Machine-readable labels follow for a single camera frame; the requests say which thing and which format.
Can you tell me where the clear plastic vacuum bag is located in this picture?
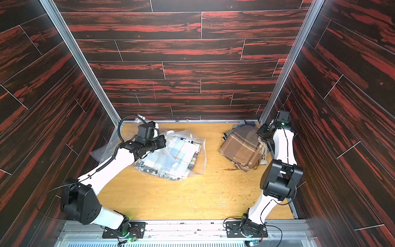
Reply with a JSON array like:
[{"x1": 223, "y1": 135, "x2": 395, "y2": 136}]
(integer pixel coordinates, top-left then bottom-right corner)
[{"x1": 90, "y1": 115, "x2": 207, "y2": 182}]

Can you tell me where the brown plaid scarf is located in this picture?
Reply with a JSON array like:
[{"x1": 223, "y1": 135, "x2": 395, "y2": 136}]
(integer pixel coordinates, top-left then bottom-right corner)
[{"x1": 219, "y1": 125, "x2": 268, "y2": 172}]

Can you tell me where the dark blue grey plaid scarf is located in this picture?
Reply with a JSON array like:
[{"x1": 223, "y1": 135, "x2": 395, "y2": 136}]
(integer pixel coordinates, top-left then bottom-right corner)
[{"x1": 232, "y1": 120, "x2": 256, "y2": 129}]

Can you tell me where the black white herringbone scarf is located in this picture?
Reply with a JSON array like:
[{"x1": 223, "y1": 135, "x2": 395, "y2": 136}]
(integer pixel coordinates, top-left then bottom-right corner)
[{"x1": 222, "y1": 129, "x2": 234, "y2": 142}]

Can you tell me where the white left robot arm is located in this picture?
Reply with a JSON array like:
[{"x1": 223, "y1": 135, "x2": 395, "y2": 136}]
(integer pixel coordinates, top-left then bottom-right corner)
[{"x1": 60, "y1": 121, "x2": 166, "y2": 237}]

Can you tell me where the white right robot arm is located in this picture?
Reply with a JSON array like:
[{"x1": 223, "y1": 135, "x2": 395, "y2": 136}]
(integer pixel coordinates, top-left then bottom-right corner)
[{"x1": 240, "y1": 110, "x2": 303, "y2": 238}]

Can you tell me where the grey brown tartan scarf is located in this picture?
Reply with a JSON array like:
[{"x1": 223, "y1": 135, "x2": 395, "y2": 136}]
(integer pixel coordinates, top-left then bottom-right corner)
[{"x1": 185, "y1": 142, "x2": 202, "y2": 176}]

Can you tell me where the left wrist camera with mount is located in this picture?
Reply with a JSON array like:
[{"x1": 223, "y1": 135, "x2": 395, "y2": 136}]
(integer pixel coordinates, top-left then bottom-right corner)
[{"x1": 147, "y1": 121, "x2": 159, "y2": 138}]

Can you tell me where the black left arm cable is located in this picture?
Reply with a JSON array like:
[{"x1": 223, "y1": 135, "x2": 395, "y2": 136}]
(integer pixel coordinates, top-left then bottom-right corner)
[{"x1": 92, "y1": 115, "x2": 146, "y2": 177}]

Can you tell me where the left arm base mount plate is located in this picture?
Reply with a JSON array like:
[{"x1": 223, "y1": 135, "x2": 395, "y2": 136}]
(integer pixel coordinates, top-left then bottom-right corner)
[{"x1": 102, "y1": 221, "x2": 147, "y2": 240}]

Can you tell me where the aluminium corner frame post right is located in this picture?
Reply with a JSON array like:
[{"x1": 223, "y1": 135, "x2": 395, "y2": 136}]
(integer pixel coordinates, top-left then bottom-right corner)
[{"x1": 259, "y1": 0, "x2": 325, "y2": 125}]

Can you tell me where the aluminium corner frame post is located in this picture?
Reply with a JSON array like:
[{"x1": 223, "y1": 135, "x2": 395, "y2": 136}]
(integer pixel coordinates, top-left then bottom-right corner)
[
  {"x1": 39, "y1": 0, "x2": 121, "y2": 127},
  {"x1": 259, "y1": 0, "x2": 325, "y2": 125}
]

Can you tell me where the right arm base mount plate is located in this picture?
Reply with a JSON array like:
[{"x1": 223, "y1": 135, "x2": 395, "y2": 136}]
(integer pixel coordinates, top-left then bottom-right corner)
[{"x1": 224, "y1": 219, "x2": 268, "y2": 238}]

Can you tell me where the aluminium corner frame post left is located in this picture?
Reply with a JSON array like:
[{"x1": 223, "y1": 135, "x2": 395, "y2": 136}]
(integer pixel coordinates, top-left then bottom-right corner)
[{"x1": 39, "y1": 0, "x2": 121, "y2": 127}]

